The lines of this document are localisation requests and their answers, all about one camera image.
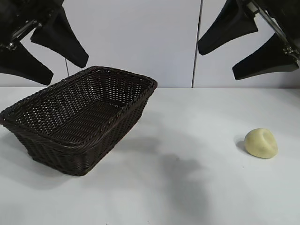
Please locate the dark brown woven basket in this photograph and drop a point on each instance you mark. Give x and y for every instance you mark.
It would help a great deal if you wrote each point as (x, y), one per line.
(70, 122)

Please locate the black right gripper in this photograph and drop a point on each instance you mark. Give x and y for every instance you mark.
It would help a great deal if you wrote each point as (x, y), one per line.
(281, 16)

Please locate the pale yellow egg yolk pastry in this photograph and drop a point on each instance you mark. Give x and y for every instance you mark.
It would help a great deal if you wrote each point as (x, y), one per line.
(257, 145)

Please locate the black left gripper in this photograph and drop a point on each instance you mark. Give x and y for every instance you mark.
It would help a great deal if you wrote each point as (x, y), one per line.
(21, 16)

